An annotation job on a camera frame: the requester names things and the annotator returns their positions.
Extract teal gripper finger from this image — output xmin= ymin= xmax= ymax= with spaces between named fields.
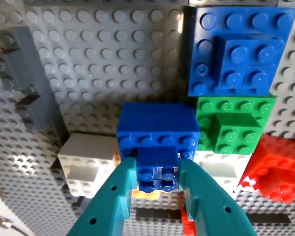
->
xmin=178 ymin=158 xmax=258 ymax=236
xmin=66 ymin=156 xmax=138 ymax=236

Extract red lego cube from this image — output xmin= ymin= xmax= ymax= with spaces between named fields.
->
xmin=180 ymin=194 xmax=198 ymax=236
xmin=238 ymin=134 xmax=295 ymax=205

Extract blue lego cube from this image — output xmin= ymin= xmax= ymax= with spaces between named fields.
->
xmin=116 ymin=102 xmax=202 ymax=194
xmin=187 ymin=6 xmax=295 ymax=97

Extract white lego cube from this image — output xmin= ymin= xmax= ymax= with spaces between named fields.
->
xmin=194 ymin=149 xmax=254 ymax=195
xmin=57 ymin=132 xmax=118 ymax=199

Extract green lego cube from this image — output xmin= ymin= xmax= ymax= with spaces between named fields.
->
xmin=195 ymin=94 xmax=277 ymax=155

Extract grey studded lego baseplate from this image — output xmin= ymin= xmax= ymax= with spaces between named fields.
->
xmin=0 ymin=0 xmax=295 ymax=236

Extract dark grey crenellated brick wall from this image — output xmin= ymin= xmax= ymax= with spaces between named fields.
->
xmin=0 ymin=26 xmax=62 ymax=131

